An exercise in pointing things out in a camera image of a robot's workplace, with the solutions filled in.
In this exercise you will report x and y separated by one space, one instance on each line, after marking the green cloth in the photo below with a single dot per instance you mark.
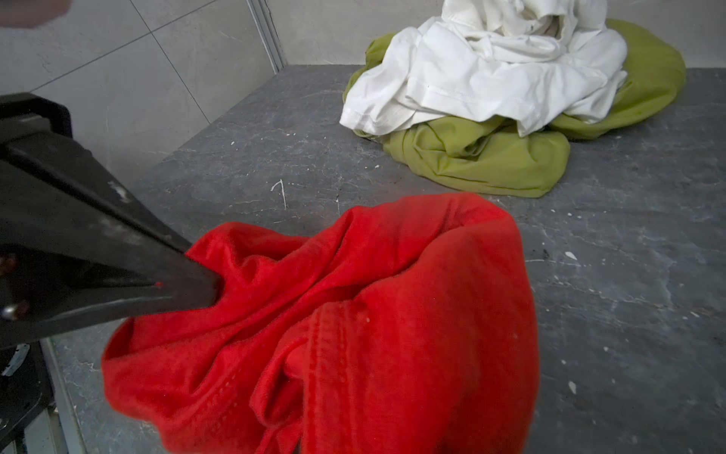
490 157

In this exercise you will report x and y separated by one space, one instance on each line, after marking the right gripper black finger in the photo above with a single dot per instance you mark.
77 248

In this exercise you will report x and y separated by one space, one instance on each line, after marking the white cloth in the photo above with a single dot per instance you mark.
528 61

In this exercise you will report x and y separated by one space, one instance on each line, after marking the red cloth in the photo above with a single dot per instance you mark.
407 327

